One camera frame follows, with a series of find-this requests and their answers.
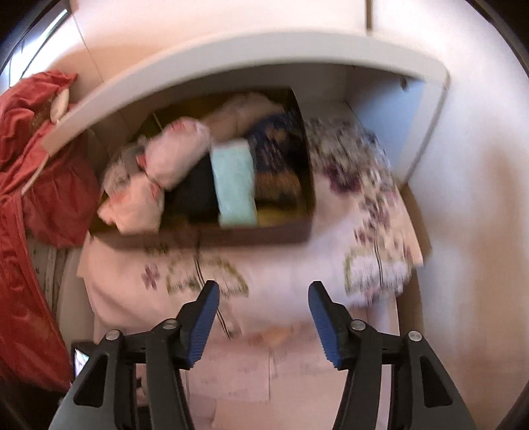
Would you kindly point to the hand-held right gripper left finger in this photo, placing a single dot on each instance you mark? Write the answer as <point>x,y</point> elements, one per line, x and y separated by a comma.
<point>202,326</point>

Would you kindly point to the pink floral cloth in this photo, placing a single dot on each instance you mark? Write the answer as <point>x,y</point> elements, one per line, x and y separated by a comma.
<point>132,206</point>

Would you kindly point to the floral pink quilt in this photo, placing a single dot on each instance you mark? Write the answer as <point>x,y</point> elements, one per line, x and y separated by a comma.
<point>289,273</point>

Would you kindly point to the brown cardboard box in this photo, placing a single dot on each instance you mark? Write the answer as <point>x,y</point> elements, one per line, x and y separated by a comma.
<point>256,235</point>

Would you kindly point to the window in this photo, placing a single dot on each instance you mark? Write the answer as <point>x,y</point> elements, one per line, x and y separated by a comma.
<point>41,41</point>

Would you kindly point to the white cloth tag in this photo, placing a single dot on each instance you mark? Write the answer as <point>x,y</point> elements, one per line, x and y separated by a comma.
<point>60,105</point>

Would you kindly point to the red cloth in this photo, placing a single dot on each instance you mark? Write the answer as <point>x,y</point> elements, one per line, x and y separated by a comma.
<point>37,186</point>

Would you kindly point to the blue and yellow cloth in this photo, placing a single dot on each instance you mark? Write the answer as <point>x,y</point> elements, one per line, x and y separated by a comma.
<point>277,165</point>

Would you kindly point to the pale pink cloth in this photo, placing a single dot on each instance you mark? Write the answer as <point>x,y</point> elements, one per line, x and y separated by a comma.
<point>244,111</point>

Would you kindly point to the mint green cloth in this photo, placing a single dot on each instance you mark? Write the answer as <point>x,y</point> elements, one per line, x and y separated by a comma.
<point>233,182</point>

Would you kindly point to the black cloth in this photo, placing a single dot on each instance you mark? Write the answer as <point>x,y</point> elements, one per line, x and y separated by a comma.
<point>194,194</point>

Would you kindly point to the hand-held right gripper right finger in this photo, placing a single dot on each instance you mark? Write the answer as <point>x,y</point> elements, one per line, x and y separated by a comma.
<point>326,326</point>

